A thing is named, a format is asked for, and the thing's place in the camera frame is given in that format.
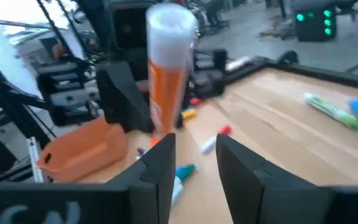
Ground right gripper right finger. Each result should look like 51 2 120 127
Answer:
215 134 358 224

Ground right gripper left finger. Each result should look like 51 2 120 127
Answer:
0 133 176 224

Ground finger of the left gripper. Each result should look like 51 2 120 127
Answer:
176 65 198 128
96 62 154 133

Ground orange marker white cap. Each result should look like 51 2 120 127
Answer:
145 2 198 147

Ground green marker white cap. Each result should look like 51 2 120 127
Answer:
303 92 358 131

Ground yellow highlighter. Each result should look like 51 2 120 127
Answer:
181 108 197 121

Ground teal cap fine marker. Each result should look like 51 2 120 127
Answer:
170 164 197 209

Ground red cap fine marker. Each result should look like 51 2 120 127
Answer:
200 124 232 155

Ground orange plastic bin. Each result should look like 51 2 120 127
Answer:
35 116 129 184

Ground black computer case green lights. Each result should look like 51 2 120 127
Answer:
293 6 337 43

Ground silver aluminium bracket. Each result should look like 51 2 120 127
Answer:
26 136 45 184

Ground black frame clamp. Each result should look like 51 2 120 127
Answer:
277 49 300 66

